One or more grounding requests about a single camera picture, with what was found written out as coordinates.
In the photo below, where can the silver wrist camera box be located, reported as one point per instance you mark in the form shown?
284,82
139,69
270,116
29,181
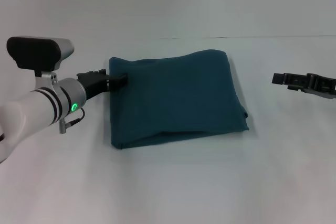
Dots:
39,53

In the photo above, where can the blue T-shirt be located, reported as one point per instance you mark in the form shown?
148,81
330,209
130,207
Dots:
178,98

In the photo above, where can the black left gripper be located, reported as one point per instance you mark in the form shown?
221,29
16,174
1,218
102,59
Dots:
90,85

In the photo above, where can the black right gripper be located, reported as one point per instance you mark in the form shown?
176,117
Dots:
321,84

